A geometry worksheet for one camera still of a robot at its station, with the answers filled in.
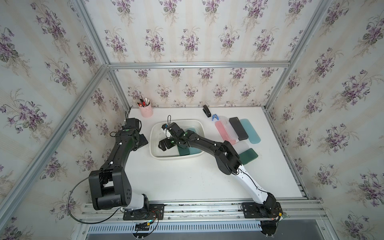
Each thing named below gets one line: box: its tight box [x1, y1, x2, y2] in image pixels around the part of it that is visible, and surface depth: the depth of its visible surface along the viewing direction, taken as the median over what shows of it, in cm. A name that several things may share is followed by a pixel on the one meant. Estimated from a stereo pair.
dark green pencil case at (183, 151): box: [177, 145, 190, 156], surface depth 95 cm
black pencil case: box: [229, 117, 249, 141], surface depth 107 cm
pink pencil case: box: [215, 120, 237, 146], surface depth 103 cm
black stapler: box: [202, 105, 212, 118], surface depth 117 cm
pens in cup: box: [137, 95, 150, 107], surface depth 110 cm
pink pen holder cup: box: [139, 101, 154, 118], surface depth 110 cm
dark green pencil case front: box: [238, 148, 259, 166], surface depth 93 cm
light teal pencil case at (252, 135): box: [240, 118, 261, 145], surface depth 106 cm
